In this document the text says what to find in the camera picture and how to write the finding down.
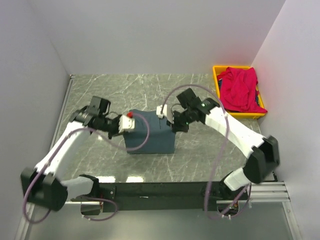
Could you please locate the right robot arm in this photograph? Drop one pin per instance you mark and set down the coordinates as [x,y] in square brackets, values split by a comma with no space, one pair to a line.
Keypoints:
[262,153]

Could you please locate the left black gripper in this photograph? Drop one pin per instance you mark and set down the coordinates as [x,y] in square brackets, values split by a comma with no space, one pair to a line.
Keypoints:
[116,131]

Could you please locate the black base beam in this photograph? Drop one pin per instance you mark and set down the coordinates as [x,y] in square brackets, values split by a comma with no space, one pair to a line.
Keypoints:
[135,196]

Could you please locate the red t-shirt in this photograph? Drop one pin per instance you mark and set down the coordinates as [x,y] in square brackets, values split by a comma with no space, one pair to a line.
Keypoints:
[238,90]

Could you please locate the aluminium rail frame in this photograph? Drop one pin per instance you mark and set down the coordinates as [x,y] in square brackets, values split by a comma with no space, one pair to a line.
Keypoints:
[155,157]

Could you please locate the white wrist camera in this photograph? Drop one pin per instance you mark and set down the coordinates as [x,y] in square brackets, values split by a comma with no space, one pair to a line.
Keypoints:
[163,111]
[126,123]

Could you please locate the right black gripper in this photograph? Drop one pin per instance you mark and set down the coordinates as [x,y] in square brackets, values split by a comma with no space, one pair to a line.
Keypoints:
[176,127]

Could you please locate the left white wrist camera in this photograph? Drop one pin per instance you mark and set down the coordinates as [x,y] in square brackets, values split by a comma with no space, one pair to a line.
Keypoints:
[126,123]

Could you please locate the blue-grey t-shirt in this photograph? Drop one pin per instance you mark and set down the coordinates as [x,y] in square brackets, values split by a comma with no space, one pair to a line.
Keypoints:
[161,138]

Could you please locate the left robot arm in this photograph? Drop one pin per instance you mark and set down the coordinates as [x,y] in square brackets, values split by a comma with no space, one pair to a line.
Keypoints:
[42,185]

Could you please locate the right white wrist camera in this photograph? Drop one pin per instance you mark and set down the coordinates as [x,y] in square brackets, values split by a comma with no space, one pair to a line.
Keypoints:
[163,111]

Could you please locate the yellow plastic bin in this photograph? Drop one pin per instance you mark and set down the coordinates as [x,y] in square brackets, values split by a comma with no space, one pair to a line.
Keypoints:
[218,69]

